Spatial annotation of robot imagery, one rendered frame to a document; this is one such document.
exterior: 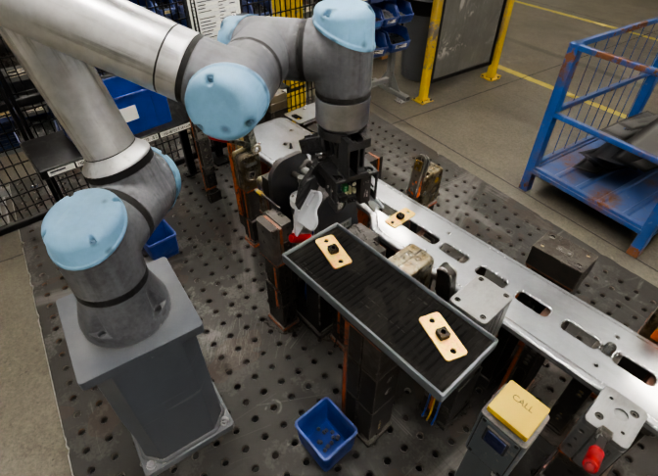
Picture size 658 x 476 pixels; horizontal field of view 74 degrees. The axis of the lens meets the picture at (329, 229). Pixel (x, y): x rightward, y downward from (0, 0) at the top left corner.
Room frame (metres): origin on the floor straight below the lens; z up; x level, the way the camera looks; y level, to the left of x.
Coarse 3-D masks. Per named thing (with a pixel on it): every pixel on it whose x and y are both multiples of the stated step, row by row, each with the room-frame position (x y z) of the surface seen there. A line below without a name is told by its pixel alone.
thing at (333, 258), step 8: (320, 240) 0.61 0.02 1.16; (328, 240) 0.61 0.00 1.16; (336, 240) 0.61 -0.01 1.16; (320, 248) 0.59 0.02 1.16; (328, 248) 0.58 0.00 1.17; (336, 248) 0.58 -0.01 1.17; (328, 256) 0.57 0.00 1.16; (336, 256) 0.57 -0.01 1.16; (344, 256) 0.57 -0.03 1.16; (336, 264) 0.55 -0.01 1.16; (344, 264) 0.55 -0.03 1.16
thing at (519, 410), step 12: (516, 384) 0.32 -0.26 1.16; (504, 396) 0.30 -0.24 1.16; (516, 396) 0.30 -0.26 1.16; (528, 396) 0.30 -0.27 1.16; (492, 408) 0.28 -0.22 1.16; (504, 408) 0.28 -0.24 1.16; (516, 408) 0.28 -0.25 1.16; (528, 408) 0.28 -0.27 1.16; (540, 408) 0.28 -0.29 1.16; (504, 420) 0.27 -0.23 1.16; (516, 420) 0.27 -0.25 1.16; (528, 420) 0.27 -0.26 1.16; (540, 420) 0.27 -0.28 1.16; (516, 432) 0.25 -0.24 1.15; (528, 432) 0.25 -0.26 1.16
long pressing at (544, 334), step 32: (256, 128) 1.35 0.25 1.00; (288, 128) 1.35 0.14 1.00; (384, 192) 0.98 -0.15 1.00; (384, 224) 0.85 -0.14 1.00; (416, 224) 0.85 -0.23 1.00; (448, 224) 0.85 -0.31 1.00; (448, 256) 0.73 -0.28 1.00; (480, 256) 0.73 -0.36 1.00; (512, 288) 0.63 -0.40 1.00; (544, 288) 0.63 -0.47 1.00; (512, 320) 0.55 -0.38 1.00; (544, 320) 0.55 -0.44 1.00; (576, 320) 0.55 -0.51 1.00; (608, 320) 0.55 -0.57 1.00; (544, 352) 0.47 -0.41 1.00; (576, 352) 0.47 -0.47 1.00; (640, 352) 0.47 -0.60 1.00; (608, 384) 0.41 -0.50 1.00; (640, 384) 0.41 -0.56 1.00
